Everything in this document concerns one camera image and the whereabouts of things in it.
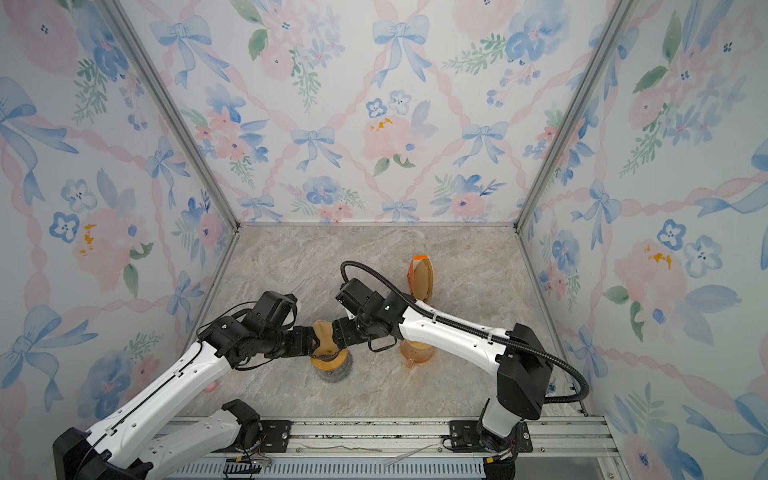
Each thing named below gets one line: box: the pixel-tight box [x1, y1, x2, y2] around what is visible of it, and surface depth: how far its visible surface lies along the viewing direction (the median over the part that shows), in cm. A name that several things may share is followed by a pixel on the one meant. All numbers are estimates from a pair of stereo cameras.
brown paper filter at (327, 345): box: [312, 320, 340, 356], surface depth 78 cm
